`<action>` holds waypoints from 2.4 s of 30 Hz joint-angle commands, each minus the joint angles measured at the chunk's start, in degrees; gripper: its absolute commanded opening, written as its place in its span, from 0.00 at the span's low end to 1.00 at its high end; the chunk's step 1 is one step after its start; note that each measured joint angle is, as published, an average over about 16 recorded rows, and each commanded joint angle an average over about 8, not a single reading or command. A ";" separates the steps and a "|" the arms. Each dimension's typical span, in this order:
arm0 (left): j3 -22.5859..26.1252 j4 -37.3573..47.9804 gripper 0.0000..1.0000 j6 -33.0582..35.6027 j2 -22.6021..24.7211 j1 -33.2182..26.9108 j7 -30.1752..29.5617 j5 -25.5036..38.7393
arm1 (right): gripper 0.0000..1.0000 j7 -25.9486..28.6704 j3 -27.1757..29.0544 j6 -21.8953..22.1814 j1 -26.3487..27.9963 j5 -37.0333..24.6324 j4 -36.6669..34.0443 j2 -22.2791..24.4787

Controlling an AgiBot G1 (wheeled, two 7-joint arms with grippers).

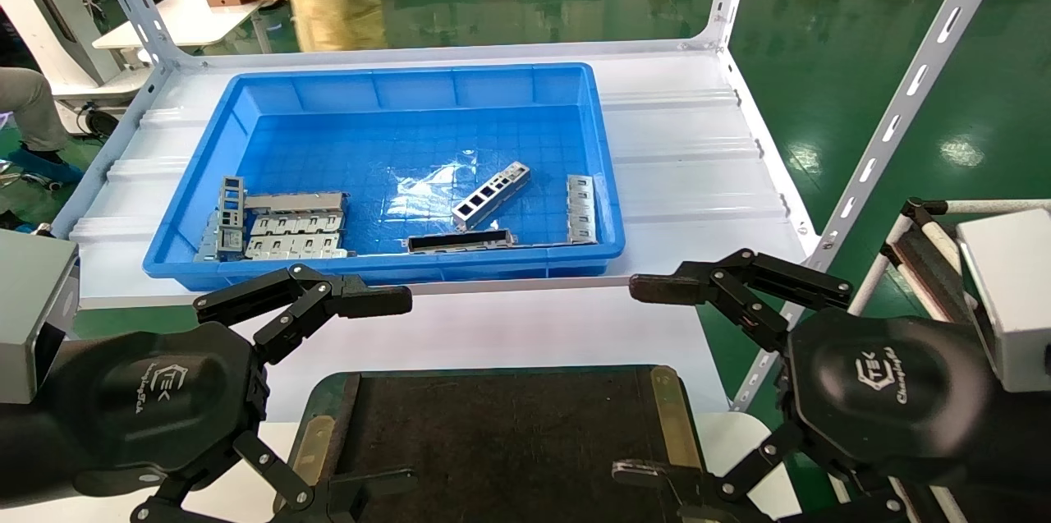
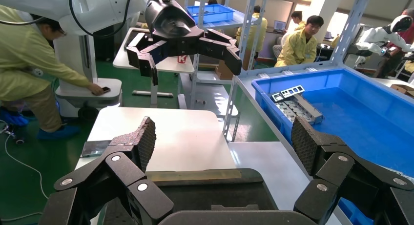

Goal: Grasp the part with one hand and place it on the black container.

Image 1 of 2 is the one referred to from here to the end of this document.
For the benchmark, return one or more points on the grey metal part black slot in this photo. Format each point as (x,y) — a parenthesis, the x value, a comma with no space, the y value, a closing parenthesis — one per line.
(460,240)

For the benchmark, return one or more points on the black container tray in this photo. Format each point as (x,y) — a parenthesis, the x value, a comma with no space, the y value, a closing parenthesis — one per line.
(509,441)

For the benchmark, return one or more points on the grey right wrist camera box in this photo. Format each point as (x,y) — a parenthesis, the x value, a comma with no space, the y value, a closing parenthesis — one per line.
(1014,293)

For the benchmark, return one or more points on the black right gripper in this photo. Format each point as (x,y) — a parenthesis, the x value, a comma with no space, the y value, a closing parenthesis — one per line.
(887,400)

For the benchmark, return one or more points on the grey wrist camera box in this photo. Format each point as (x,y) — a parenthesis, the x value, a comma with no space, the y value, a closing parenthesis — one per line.
(25,301)
(1014,293)

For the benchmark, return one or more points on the grey clip metal part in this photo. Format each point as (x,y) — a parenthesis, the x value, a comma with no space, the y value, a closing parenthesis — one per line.
(580,209)

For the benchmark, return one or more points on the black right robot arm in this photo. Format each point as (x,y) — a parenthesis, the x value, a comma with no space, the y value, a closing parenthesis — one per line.
(1026,445)

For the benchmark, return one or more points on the white machine base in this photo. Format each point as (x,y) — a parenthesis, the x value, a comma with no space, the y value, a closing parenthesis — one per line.
(49,22)

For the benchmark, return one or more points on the perforated grey metal part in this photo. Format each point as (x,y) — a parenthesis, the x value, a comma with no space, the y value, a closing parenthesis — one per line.
(491,194)

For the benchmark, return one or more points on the blue plastic bin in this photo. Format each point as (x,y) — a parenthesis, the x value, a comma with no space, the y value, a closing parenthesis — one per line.
(394,145)

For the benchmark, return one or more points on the white tube cart black pads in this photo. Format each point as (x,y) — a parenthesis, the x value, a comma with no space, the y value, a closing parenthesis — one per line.
(924,260)

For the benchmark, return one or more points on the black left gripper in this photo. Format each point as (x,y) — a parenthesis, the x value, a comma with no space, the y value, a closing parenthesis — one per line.
(139,404)

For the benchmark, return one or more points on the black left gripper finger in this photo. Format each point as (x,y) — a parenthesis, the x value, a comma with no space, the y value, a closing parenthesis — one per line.
(361,301)

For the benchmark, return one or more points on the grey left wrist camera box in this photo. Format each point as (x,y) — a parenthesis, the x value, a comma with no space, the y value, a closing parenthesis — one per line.
(25,301)

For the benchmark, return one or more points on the blue shoe cover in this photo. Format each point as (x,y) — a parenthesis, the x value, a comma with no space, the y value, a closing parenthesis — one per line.
(45,166)

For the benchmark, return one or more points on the clear plastic film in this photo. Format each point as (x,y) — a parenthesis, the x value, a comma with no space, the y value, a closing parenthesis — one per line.
(435,186)

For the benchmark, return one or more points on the grey metal part square holes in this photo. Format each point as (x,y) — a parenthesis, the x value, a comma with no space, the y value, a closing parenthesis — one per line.
(231,207)

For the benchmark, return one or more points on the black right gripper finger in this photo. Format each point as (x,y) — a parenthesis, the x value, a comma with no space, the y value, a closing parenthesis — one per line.
(673,285)

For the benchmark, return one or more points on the white slotted steel shelf rack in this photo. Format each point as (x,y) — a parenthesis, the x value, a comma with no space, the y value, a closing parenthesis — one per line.
(690,178)

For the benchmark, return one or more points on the seated person grey trousers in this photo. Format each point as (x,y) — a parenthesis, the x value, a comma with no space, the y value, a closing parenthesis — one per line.
(29,108)

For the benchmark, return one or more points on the white work table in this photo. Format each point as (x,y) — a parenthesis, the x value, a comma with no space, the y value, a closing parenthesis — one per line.
(185,18)

